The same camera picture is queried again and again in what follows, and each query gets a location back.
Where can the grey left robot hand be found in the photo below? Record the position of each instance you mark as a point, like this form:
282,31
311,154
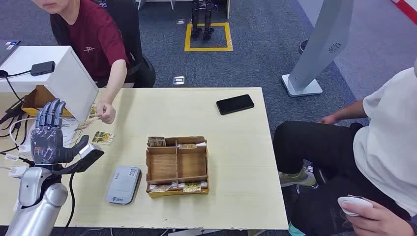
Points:
47,146

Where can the person's hand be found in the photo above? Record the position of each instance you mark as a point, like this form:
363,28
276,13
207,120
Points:
329,120
381,224
107,112

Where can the round handheld remote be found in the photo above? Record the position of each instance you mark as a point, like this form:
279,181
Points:
353,205

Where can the person's forearm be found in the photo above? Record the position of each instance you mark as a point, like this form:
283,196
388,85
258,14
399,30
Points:
116,81
350,112

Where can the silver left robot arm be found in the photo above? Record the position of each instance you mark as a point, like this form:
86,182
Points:
35,211

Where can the brown card stack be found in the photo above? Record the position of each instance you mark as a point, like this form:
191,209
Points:
157,141

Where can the person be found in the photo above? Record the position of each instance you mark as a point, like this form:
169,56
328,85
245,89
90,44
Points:
94,39
384,146

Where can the grey card reader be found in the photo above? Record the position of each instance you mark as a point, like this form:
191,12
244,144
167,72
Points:
123,185

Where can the yellow card in slot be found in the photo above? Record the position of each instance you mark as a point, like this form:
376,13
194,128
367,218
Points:
187,146

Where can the wooden card organizer box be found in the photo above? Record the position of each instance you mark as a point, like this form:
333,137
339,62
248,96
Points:
177,166

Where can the bright yellow key card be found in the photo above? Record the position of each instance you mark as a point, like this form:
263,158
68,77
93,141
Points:
192,187

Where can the large white charger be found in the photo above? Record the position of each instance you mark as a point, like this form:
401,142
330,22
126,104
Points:
23,148

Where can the printed paper sheet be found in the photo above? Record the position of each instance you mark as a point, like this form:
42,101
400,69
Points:
70,130

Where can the small white charger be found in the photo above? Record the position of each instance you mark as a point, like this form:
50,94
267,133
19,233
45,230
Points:
17,171

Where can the white riser box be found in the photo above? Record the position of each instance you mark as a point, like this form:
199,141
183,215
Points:
65,81

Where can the green sneaker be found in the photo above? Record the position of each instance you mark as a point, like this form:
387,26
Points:
296,179

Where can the black round object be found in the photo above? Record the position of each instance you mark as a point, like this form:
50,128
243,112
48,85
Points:
303,47

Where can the black adapter box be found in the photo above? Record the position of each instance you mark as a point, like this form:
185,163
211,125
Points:
43,68

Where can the grey kiosk stand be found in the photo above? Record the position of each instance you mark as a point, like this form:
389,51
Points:
321,42

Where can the large silver floor socket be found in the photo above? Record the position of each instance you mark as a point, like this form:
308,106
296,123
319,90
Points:
178,80

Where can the black office chair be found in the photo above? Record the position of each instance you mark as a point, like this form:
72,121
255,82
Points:
130,29

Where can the teal sneaker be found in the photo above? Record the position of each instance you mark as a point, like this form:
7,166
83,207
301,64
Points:
294,230

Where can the black smartphone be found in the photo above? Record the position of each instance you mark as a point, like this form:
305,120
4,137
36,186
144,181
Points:
235,104

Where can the grey laptop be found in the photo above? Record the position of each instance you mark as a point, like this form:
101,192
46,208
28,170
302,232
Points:
6,50

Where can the small silver floor socket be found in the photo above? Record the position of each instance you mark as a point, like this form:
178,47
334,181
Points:
180,21

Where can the yellow floor tape square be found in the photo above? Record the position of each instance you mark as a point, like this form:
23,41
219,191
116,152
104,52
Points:
208,49

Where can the black humanoid robot legs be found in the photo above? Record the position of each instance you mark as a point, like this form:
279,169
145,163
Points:
196,19

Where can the white table frame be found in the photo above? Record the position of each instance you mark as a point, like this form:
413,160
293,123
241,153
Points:
156,3

